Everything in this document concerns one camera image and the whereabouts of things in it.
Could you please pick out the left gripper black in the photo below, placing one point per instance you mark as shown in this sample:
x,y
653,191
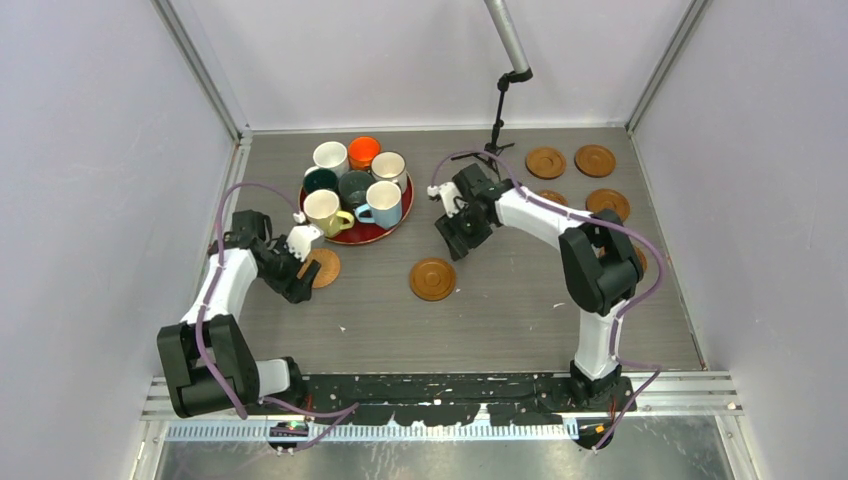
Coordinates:
x,y
293,288

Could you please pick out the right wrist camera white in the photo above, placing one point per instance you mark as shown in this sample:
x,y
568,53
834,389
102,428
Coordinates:
x,y
449,195

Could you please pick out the wooden coaster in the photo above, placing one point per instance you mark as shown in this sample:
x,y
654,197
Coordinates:
x,y
641,257
595,161
553,196
432,279
611,199
545,163

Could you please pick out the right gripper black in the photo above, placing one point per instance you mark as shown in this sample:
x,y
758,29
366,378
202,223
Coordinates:
x,y
450,226

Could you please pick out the microphone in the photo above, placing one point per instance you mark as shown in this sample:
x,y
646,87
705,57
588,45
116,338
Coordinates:
x,y
521,70

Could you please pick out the white cup brown rim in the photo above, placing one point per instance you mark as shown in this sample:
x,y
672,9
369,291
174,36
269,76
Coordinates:
x,y
390,166

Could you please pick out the yellow mug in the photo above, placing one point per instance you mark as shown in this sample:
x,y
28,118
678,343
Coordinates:
x,y
324,210

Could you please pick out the red round tray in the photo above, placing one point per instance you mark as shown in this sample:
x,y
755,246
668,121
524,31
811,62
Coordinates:
x,y
362,233

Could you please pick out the dark green cup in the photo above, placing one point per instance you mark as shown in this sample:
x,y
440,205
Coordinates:
x,y
352,188

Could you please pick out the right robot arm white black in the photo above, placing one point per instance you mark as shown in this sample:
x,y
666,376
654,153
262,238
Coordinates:
x,y
600,264

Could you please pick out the light blue mug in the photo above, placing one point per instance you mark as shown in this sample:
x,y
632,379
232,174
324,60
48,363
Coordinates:
x,y
382,207

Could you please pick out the woven rattan coaster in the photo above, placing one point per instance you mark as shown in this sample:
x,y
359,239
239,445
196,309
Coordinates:
x,y
330,267

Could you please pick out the white cup back left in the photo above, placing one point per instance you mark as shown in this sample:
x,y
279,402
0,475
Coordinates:
x,y
330,155

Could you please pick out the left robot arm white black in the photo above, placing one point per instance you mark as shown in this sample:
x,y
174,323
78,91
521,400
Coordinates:
x,y
207,363

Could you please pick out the dark teal cup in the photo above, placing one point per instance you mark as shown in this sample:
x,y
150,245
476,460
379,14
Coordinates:
x,y
318,178

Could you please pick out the orange cup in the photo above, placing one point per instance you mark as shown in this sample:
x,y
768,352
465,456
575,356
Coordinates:
x,y
362,151

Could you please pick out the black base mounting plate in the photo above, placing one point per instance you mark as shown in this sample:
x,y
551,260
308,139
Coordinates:
x,y
508,399

